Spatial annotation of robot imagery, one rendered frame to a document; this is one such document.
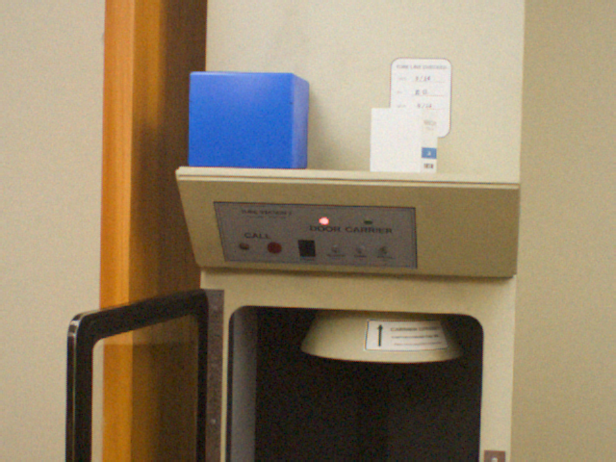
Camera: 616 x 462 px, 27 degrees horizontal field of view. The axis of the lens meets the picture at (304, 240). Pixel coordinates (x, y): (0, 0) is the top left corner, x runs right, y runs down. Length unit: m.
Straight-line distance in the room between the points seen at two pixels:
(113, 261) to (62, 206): 0.57
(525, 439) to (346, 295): 0.52
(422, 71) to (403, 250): 0.18
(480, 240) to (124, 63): 0.38
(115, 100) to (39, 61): 0.59
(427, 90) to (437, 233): 0.16
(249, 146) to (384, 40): 0.19
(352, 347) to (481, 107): 0.28
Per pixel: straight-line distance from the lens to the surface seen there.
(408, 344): 1.34
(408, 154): 1.22
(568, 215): 1.74
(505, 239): 1.24
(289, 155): 1.21
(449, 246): 1.25
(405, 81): 1.31
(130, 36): 1.27
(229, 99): 1.22
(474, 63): 1.31
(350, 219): 1.23
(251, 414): 1.46
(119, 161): 1.26
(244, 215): 1.24
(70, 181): 1.83
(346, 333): 1.35
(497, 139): 1.30
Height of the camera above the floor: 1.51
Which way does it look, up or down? 3 degrees down
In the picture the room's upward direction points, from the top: 1 degrees clockwise
